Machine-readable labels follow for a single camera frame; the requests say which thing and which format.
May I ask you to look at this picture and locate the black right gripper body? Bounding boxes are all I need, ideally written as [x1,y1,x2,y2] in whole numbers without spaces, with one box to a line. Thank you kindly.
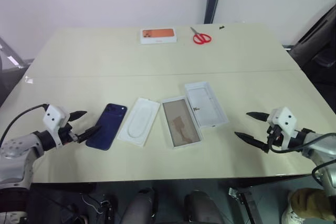
[266,125,284,147]

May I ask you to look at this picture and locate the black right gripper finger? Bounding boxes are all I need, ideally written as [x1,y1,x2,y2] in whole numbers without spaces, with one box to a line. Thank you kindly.
[246,111,269,123]
[234,131,269,154]

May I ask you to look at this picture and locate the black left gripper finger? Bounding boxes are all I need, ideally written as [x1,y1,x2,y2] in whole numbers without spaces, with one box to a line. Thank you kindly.
[68,110,88,123]
[77,125,103,143]

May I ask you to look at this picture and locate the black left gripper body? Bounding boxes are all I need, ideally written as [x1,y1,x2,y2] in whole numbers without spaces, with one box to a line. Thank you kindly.
[57,122,79,146]

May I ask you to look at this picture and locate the dark blue smartphone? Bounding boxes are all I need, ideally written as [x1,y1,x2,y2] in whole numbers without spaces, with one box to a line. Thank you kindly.
[86,102,128,152]

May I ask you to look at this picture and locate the white phone box lid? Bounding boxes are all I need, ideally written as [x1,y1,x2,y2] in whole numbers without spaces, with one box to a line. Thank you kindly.
[184,80,229,129]

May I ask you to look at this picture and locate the white paper insert tray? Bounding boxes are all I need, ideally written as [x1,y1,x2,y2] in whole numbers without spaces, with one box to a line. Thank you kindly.
[116,97,161,148]

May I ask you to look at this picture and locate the white phone box base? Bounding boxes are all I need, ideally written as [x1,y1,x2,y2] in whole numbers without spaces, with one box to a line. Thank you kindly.
[161,95,205,150]

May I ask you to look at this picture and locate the white box with orange phone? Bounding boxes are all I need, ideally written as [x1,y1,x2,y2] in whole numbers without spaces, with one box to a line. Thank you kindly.
[140,27,178,45]

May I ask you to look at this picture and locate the tan fuzzy object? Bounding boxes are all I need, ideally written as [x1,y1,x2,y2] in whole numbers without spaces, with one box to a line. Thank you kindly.
[287,187,336,220]

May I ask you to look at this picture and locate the white sneaker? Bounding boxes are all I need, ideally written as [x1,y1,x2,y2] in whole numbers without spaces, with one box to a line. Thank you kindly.
[281,202,307,224]

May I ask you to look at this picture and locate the dark rounded shape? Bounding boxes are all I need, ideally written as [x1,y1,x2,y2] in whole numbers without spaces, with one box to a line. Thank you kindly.
[123,187,158,224]
[184,189,222,224]

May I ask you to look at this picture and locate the black office chair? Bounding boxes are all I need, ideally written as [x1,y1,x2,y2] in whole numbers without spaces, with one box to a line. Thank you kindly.
[285,5,336,99]

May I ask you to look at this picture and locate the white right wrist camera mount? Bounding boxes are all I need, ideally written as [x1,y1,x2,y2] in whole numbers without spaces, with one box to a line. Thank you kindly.
[267,106,298,149]

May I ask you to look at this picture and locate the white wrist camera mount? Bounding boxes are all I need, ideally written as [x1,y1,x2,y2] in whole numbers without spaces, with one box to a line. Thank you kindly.
[267,106,298,149]
[43,105,70,147]

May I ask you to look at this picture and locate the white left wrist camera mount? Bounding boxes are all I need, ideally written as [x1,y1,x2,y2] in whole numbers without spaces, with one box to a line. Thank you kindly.
[43,105,70,147]

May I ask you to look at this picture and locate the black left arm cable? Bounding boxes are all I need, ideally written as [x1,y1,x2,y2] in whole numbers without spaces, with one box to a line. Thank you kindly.
[0,104,50,144]

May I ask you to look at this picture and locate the metal table leg bracket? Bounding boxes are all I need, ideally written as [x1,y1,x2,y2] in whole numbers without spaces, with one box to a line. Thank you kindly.
[227,187,257,224]

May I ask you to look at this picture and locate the red handled scissors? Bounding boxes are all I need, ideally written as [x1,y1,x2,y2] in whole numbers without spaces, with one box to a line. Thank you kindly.
[190,27,212,45]

